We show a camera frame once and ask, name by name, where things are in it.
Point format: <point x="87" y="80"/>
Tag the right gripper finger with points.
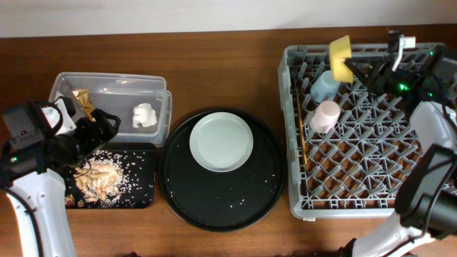
<point x="361" y="75"/>
<point x="371" y="60"/>

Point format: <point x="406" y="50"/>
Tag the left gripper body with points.
<point x="87" y="136"/>

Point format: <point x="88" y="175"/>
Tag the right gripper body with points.
<point x="395" y="80"/>

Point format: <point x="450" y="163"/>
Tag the yellow bowl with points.
<point x="339" y="51"/>

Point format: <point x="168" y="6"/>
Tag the blue cup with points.
<point x="325" y="87"/>

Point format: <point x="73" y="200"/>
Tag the gold snack wrapper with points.
<point x="82" y="97"/>

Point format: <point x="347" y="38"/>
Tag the rice and peanut shell scraps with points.
<point x="100" y="178"/>

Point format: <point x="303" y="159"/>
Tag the pink cup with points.
<point x="325" y="117"/>

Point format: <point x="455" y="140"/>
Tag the white napkin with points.
<point x="144" y="115"/>

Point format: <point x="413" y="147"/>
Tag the pale grey plate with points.
<point x="221" y="142"/>

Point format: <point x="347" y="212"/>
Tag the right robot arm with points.
<point x="423" y="210"/>

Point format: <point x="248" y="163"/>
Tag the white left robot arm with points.
<point x="35" y="185"/>

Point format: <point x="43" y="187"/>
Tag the grey dishwasher rack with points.
<point x="356" y="169"/>

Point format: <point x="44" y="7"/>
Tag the clear plastic bin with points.
<point x="118" y="94"/>

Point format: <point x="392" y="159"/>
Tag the black rectangular tray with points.
<point x="139" y="178"/>

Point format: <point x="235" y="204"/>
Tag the round black serving tray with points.
<point x="228" y="201"/>

